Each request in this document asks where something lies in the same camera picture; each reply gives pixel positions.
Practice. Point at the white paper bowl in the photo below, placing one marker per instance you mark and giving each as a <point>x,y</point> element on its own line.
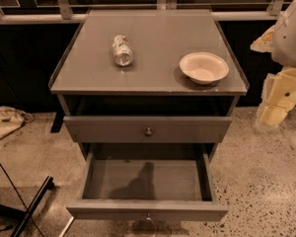
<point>204,68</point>

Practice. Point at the open grey middle drawer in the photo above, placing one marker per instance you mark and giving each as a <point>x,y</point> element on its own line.
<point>139,189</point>

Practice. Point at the closed grey top drawer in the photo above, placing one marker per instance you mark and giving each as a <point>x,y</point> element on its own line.
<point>147,129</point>

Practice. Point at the metal window railing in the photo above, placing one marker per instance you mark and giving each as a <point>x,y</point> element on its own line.
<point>88,7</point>

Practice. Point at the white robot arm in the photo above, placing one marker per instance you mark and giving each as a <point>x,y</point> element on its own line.
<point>284,38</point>

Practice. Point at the beige cloth bag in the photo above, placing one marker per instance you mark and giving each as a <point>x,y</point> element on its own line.
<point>12,119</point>

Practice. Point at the grey wooden drawer cabinet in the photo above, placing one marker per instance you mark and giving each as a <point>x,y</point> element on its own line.
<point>89,83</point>

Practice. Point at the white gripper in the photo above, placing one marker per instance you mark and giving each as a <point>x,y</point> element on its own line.
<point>290,39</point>

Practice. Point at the black stand leg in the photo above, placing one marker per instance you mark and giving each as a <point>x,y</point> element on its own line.
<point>23,216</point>

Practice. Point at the silver green 7up can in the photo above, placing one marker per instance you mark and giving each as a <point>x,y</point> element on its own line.
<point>121,51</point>

